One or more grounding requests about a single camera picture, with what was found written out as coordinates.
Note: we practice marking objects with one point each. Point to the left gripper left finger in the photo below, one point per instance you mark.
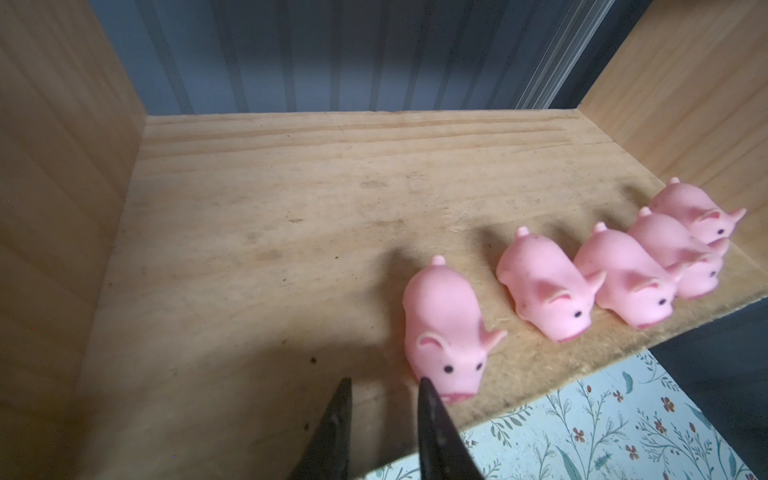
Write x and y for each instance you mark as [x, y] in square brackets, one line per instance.
[327, 454]

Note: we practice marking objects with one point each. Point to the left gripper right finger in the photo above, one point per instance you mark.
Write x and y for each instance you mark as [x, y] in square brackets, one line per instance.
[442, 453]

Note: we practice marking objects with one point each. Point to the pink toy pig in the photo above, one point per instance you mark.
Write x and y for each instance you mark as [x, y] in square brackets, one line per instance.
[636, 288]
[669, 243]
[695, 210]
[548, 290]
[446, 339]

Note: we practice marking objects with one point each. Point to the pink toy pig bottom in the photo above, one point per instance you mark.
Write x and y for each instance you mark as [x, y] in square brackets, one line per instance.
[636, 288]

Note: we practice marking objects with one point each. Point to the wooden two-tier shelf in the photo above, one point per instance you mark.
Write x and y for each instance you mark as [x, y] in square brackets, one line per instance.
[181, 295]

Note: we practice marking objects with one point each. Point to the floral patterned table mat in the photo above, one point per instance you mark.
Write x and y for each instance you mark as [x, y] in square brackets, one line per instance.
[628, 421]

